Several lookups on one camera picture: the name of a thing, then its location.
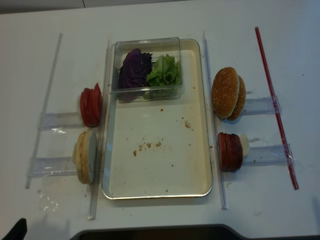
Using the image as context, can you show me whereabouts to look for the clear plastic box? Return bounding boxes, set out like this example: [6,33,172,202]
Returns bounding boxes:
[109,37,183,102]

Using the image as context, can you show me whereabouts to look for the sesame bun top back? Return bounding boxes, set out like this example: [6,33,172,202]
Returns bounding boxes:
[227,76,246,121]

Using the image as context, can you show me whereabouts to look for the clear inner right rail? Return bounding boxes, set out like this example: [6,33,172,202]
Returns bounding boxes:
[202,31,229,210]

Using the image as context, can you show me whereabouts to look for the front red meat patty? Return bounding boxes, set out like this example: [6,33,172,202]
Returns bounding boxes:
[217,132,231,172]

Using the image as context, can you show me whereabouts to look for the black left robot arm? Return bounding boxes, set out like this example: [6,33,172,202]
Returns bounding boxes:
[2,218,28,240]

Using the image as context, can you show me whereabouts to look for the purple cabbage leaves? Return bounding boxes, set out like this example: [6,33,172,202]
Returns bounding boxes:
[118,48,152,89]

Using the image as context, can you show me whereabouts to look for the clear rail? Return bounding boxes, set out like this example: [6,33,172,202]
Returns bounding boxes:
[202,31,229,210]
[24,33,63,189]

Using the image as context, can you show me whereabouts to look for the pale bread slice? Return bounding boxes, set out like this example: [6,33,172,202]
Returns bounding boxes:
[86,129,97,184]

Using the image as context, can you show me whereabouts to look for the sesame bun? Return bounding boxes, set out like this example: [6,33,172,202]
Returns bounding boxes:
[211,67,240,119]
[227,76,246,121]

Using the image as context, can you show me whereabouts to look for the clear far left rail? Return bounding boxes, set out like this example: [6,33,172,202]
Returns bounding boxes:
[24,33,63,189]

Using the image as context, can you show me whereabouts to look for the white cheese slice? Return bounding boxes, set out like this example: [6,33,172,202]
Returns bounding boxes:
[239,133,250,158]

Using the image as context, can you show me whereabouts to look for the clear bread holder channel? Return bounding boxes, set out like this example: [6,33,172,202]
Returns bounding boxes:
[26,157,77,178]

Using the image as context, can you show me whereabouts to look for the clear patty holder channel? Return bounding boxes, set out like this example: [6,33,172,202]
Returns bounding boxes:
[241,144,295,167]

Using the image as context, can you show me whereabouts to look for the sesame bun top front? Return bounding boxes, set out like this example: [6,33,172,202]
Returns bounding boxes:
[211,67,240,119]

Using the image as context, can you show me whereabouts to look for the toasted bread slice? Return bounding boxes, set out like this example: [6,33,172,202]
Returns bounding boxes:
[72,128,93,185]

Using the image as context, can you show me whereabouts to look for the green lettuce leaves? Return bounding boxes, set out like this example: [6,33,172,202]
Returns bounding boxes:
[146,54,180,87]

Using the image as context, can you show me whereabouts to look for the red plastic rail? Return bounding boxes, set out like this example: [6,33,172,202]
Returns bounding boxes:
[254,26,299,191]

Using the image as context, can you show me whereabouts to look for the cream metal tray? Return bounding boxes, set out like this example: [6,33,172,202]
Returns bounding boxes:
[101,39,213,200]

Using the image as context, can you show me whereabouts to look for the clear bun holder channel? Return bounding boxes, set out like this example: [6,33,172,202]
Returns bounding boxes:
[241,96,281,116]

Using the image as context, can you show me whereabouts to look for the black robot base panel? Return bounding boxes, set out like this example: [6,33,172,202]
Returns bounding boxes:
[70,223,320,240]

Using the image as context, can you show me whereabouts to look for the back tomato slice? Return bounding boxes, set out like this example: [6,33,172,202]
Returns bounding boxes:
[92,83,102,124]

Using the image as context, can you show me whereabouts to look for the clear tomato holder channel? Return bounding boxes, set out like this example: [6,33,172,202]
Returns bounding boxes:
[37,112,85,131]

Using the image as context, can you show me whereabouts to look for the dark red meat patty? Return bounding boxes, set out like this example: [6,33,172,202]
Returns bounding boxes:
[229,134,243,172]

